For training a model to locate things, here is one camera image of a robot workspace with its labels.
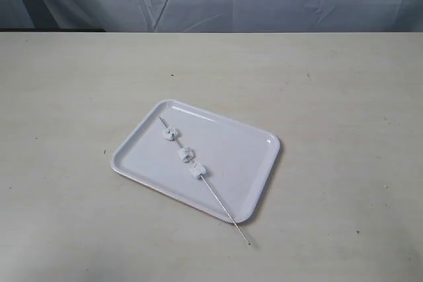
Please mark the thin metal skewer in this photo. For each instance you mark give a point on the thin metal skewer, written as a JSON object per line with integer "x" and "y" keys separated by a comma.
{"x": 213, "y": 192}

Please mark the white foam piece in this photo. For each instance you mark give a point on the white foam piece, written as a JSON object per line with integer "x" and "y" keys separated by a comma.
{"x": 186, "y": 154}
{"x": 197, "y": 170}
{"x": 170, "y": 133}

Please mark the white rectangular plastic tray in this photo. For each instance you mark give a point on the white rectangular plastic tray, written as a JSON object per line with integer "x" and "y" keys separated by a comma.
{"x": 238, "y": 157}

